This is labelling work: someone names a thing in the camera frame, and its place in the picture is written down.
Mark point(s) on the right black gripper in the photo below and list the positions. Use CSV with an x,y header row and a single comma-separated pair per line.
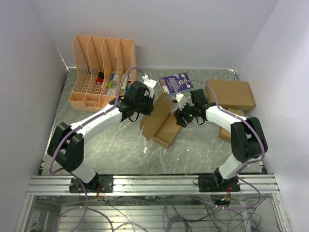
x,y
179,114

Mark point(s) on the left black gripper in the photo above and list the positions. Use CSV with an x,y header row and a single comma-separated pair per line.
x,y
150,108

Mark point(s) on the brown cardboard box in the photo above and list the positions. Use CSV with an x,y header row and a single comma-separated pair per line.
x,y
161,125

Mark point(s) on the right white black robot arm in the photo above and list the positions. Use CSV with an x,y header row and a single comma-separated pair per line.
x,y
248,143

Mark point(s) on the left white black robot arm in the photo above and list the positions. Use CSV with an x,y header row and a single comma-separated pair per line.
x,y
67,144

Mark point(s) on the large folded cardboard box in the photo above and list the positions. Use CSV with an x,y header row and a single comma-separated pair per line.
x,y
236,95

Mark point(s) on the white green carton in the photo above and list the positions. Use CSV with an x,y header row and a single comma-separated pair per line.
x,y
124,85

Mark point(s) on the purple book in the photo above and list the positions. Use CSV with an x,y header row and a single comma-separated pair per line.
x,y
179,82

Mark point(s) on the red black bottle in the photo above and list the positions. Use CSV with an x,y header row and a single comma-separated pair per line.
x,y
100,78

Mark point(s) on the pink plastic file organizer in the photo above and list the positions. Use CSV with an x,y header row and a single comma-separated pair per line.
x,y
94,54

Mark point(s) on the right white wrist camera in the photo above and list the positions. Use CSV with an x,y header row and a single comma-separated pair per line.
x,y
181,101

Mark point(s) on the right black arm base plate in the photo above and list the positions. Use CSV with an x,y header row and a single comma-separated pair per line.
x,y
207,183

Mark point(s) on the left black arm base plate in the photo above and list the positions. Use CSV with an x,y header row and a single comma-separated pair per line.
x,y
100,183

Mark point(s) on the aluminium rail frame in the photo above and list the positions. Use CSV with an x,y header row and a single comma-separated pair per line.
x,y
149,185

